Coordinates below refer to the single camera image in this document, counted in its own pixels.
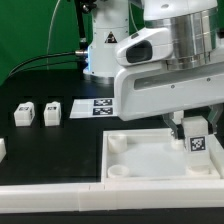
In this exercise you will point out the white square tabletop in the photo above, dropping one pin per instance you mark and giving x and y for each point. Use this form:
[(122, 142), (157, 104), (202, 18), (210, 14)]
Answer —
[(146, 155)]

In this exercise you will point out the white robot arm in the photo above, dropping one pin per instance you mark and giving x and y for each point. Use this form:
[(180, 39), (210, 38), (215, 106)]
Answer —
[(193, 25)]

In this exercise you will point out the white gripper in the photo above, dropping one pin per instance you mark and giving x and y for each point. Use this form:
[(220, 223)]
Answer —
[(143, 86)]

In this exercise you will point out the white block left edge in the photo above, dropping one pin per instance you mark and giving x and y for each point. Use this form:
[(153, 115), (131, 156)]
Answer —
[(2, 149)]

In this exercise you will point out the white front wall fence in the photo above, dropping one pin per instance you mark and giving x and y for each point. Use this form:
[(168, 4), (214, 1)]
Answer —
[(111, 196)]

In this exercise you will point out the white marker sheet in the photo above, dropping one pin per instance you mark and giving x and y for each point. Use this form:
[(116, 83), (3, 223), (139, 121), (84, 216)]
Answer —
[(92, 108)]

